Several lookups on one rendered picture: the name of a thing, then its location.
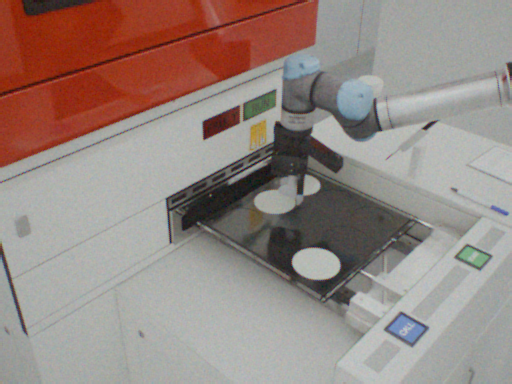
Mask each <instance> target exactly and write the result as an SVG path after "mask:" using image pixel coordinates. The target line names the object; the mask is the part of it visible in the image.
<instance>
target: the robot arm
mask: <svg viewBox="0 0 512 384"><path fill-rule="evenodd" d="M319 69H320V67H319V59H317V58H315V57H314V56H313V55H306V54H297V55H291V56H289V57H287V59H285V61H284V64H283V76H282V79H283V83H282V102H281V116H280V121H275V126H274V131H273V134H274V147H273V151H272V155H271V175H279V176H283V177H284V178H282V179H280V184H281V185H282V186H280V187H279V193H280V194H282V195H284V196H290V197H292V198H295V200H296V205H299V204H300V203H301V202H302V201H303V192H304V183H305V175H307V164H308V156H309V155H310V156H311V157H312V158H313V159H315V160H316V161H318V162H319V163H321V164H323V166H325V167H327V168H328V169H329V170H331V171H333V172H334V173H338V172H339V171H340V170H341V169H342V168H343V167H344V158H343V157H342V156H341V155H339V154H338V153H336V151H333V150H332V149H331V148H329V147H327V146H326V145H325V144H323V143H321V142H320V141H319V140H318V139H315V137H313V136H312V135H311V133H312V132H313V126H314V124H315V107H316V108H319V109H321V110H323V111H328V112H330V113H331V114H332V115H333V117H334V118H335V119H336V121H337V122H338V123H339V124H340V127H342V129H343V131H344V133H345V134H346V135H348V137H349V138H351V139H352V140H354V141H356V142H367V141H368V140H370V139H372V138H373V137H374V136H375V135H376V133H377V132H380V131H388V130H392V129H396V128H400V127H408V126H412V125H416V124H420V123H428V122H431V121H435V120H439V119H447V118H451V117H455V116H458V115H466V114H470V113H474V112H478V111H485V110H489V109H493V108H497V107H508V108H510V109H512V61H511V62H508V63H504V64H503V65H502V67H500V69H499V70H496V71H489V72H486V73H483V74H479V75H472V76H469V77H465V78H462V79H455V80H452V81H448V82H444V83H438V84H434V85H431V86H428V87H420V88H417V89H413V90H410V91H403V92H400V93H396V94H392V95H386V96H382V97H379V98H376V99H373V91H372V87H370V86H369V85H368V84H366V83H361V82H360V81H359V80H356V79H348V78H344V77H341V76H338V75H332V74H329V73H327V72H324V71H319ZM297 174H298V176H297Z"/></svg>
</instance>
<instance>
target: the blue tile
mask: <svg viewBox="0 0 512 384"><path fill-rule="evenodd" d="M388 329H389V330H391V331H393V332H395V334H397V335H399V336H401V337H403V338H404V339H407V340H408V341H409V342H411V343H413V342H414V341H415V339H417V337H418V336H419V335H420V334H421V333H422V332H423V330H424V329H425V328H424V327H422V326H420V325H419V324H417V323H415V322H413V321H411V319H407V318H406V317H405V316H403V315H400V316H399V318H398V319H397V320H396V321H395V323H393V324H392V325H391V327H389V328H388Z"/></svg>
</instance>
